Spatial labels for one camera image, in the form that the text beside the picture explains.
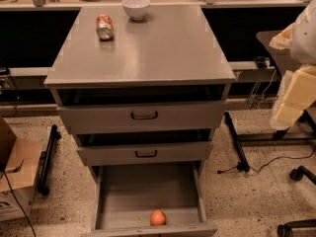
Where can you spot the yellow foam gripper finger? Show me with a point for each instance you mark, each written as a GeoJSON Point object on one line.
{"type": "Point", "coordinates": [296, 93]}

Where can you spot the orange fruit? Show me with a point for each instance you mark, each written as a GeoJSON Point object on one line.
{"type": "Point", "coordinates": [158, 218]}

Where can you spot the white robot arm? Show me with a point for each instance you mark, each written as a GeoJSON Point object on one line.
{"type": "Point", "coordinates": [299, 37]}

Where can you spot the grey middle drawer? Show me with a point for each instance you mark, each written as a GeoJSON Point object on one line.
{"type": "Point", "coordinates": [144, 153]}

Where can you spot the grey drawer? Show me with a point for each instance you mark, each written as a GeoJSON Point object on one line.
{"type": "Point", "coordinates": [142, 117]}
{"type": "Point", "coordinates": [144, 153]}
{"type": "Point", "coordinates": [126, 196]}

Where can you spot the grey drawer cabinet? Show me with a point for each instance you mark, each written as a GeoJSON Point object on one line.
{"type": "Point", "coordinates": [172, 56]}

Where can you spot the grey top drawer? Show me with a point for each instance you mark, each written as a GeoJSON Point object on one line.
{"type": "Point", "coordinates": [142, 117]}

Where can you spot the grey bottom drawer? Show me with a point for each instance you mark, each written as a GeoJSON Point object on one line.
{"type": "Point", "coordinates": [126, 196]}

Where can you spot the dark side table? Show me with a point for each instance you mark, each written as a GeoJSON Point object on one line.
{"type": "Point", "coordinates": [283, 62]}

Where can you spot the black stand leg right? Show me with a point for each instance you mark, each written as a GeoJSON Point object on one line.
{"type": "Point", "coordinates": [243, 163]}

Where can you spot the black stand leg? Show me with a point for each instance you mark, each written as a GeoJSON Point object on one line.
{"type": "Point", "coordinates": [45, 159]}
{"type": "Point", "coordinates": [243, 163]}

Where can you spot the white ceramic bowl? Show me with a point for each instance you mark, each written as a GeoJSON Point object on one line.
{"type": "Point", "coordinates": [136, 9]}

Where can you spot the red soda can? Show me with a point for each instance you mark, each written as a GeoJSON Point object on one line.
{"type": "Point", "coordinates": [105, 28]}

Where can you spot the black stand leg left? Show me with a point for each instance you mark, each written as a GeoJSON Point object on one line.
{"type": "Point", "coordinates": [45, 159]}

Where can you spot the cardboard box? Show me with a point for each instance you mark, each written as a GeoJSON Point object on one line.
{"type": "Point", "coordinates": [20, 159]}

